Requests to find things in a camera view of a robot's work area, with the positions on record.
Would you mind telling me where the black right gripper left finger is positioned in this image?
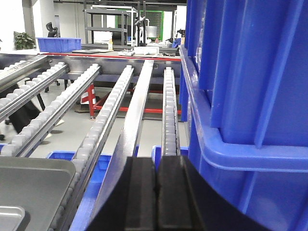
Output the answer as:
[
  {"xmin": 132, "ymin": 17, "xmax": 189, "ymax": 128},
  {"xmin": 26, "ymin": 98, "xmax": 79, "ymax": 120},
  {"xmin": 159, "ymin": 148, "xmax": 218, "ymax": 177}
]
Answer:
[{"xmin": 87, "ymin": 157, "xmax": 156, "ymax": 231}]

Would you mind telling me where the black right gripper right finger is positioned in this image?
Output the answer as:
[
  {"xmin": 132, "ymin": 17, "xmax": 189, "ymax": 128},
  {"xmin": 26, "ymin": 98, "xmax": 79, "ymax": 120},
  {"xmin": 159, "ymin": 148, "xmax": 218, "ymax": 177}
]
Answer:
[{"xmin": 157, "ymin": 156, "xmax": 267, "ymax": 231}]

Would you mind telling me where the silver metal tray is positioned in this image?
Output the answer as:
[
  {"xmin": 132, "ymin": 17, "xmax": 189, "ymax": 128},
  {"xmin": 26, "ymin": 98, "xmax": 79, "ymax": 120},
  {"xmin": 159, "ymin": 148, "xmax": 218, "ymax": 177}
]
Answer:
[{"xmin": 0, "ymin": 206, "xmax": 25, "ymax": 231}]

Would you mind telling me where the silver tray beneath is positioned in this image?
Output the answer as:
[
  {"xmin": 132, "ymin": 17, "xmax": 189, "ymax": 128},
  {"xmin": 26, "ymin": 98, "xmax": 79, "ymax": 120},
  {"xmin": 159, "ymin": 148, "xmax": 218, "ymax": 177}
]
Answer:
[{"xmin": 0, "ymin": 156, "xmax": 76, "ymax": 231}]

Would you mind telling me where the steel divider bar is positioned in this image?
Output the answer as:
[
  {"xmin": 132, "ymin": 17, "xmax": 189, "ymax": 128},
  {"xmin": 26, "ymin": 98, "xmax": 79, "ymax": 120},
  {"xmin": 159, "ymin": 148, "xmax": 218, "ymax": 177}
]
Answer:
[{"xmin": 91, "ymin": 60, "xmax": 154, "ymax": 220}]

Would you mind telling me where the blue bin below rack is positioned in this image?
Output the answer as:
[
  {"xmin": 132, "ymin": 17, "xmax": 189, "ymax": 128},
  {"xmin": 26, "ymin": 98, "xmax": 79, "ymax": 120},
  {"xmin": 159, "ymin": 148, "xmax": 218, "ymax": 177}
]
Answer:
[{"xmin": 47, "ymin": 150, "xmax": 112, "ymax": 231}]

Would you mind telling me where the blue lower stacked bin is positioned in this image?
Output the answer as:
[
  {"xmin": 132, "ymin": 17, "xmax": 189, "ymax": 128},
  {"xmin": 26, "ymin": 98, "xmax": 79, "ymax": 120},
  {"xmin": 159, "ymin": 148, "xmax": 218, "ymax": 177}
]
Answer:
[{"xmin": 180, "ymin": 46, "xmax": 308, "ymax": 231}]

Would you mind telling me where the blue stacked bin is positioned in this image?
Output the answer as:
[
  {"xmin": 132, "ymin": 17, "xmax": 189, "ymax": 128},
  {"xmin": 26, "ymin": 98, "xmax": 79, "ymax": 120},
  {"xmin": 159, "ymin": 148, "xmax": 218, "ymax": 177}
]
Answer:
[
  {"xmin": 180, "ymin": 46, "xmax": 308, "ymax": 231},
  {"xmin": 185, "ymin": 0, "xmax": 308, "ymax": 147}
]

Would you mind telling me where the blue upper stacked bin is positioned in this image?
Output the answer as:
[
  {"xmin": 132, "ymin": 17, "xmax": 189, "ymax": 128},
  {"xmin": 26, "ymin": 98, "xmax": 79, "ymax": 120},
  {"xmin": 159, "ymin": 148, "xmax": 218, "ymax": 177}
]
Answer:
[{"xmin": 185, "ymin": 0, "xmax": 308, "ymax": 147}]

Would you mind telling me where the grey metal shelving unit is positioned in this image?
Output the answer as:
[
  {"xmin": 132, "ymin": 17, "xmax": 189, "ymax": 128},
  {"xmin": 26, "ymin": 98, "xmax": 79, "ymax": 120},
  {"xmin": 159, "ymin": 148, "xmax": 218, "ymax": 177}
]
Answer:
[{"xmin": 83, "ymin": 6, "xmax": 133, "ymax": 46}]

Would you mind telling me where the blue bin in background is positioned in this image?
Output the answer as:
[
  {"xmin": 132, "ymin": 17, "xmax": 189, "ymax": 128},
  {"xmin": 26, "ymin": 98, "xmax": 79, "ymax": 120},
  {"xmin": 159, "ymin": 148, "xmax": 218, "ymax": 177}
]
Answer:
[{"xmin": 37, "ymin": 38, "xmax": 81, "ymax": 53}]

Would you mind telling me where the green potted plant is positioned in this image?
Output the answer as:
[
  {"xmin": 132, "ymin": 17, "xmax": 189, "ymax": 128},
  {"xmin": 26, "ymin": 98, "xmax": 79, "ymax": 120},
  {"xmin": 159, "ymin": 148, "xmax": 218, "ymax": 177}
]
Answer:
[{"xmin": 13, "ymin": 31, "xmax": 35, "ymax": 50}]

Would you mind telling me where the roller conveyor rail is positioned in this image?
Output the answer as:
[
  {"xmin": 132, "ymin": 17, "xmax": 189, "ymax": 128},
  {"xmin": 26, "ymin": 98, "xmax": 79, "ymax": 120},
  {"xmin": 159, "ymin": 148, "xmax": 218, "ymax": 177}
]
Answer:
[
  {"xmin": 161, "ymin": 67, "xmax": 180, "ymax": 156},
  {"xmin": 48, "ymin": 65, "xmax": 134, "ymax": 231},
  {"xmin": 0, "ymin": 62, "xmax": 68, "ymax": 122},
  {"xmin": 0, "ymin": 64, "xmax": 100, "ymax": 157}
]

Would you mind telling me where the red steel frame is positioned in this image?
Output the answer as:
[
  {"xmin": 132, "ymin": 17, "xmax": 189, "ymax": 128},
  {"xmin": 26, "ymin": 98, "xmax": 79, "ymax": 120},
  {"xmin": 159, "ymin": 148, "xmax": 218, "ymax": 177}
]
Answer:
[{"xmin": 89, "ymin": 83, "xmax": 182, "ymax": 120}]

